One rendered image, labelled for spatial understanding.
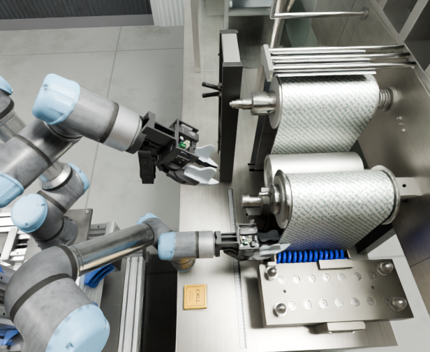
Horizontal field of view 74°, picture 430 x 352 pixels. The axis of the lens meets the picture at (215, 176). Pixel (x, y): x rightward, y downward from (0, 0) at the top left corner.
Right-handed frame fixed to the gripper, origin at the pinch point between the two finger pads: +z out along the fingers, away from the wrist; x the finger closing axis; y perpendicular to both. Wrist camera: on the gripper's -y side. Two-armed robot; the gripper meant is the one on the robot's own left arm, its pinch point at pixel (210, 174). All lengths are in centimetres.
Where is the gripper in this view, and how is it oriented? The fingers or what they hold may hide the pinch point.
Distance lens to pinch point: 64.6
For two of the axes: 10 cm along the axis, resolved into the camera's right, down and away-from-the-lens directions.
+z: 7.7, 3.2, 5.6
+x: -0.4, -8.4, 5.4
